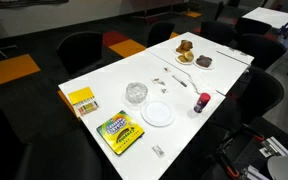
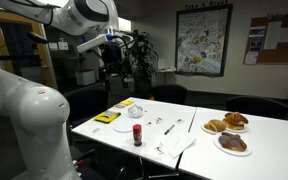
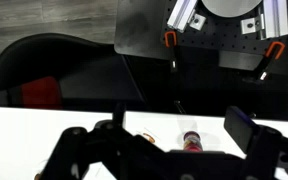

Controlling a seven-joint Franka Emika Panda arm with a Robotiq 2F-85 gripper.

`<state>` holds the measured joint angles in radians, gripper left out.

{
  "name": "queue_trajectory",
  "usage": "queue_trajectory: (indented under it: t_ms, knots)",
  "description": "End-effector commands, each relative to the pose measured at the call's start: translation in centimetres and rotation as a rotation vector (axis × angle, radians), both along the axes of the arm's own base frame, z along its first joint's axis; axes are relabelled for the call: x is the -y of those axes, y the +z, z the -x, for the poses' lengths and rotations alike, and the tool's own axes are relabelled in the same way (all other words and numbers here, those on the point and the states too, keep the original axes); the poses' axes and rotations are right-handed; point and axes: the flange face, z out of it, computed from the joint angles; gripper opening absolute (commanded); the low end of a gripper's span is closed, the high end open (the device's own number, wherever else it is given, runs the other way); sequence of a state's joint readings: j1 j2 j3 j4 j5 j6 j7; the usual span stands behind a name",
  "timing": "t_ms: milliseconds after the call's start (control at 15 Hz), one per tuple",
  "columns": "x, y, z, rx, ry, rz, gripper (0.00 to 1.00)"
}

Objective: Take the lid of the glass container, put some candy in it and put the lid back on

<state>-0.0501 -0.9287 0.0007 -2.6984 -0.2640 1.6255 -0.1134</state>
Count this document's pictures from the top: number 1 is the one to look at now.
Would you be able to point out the cut glass container bowl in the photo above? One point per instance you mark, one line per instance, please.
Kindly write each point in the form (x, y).
(136, 93)

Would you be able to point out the candy piece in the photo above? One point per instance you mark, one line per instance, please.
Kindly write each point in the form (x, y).
(158, 81)

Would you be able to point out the small candy near marker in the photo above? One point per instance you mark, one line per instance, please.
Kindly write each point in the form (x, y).
(166, 69)

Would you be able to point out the candy wrapper near table edge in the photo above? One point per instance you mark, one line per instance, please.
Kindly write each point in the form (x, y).
(158, 151)

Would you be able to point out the white paper plate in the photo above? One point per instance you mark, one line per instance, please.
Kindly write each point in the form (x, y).
(158, 114)

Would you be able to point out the black white marker pen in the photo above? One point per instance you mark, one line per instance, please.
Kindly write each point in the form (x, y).
(180, 81)

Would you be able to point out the green yellow crayon box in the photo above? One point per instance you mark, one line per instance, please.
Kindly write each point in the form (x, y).
(120, 132)

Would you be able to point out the plate with flat bread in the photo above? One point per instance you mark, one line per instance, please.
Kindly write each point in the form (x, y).
(186, 58)

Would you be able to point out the plate with golden bread rolls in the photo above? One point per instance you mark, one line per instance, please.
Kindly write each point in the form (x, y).
(184, 47)

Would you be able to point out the black office chair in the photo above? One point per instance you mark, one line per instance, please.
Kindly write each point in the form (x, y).
(217, 32)
(160, 32)
(81, 52)

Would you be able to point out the red lidded small can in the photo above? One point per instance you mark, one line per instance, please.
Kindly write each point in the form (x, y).
(202, 102)

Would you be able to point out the white paper napkin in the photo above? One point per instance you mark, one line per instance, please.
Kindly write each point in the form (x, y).
(201, 86)

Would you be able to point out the yellow marker pack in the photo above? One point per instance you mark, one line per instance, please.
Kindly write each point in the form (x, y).
(83, 101)

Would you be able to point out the plate with chocolate bread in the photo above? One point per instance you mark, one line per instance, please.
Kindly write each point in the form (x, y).
(204, 62)

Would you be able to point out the black chair right side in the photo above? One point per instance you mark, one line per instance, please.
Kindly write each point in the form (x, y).
(261, 94)

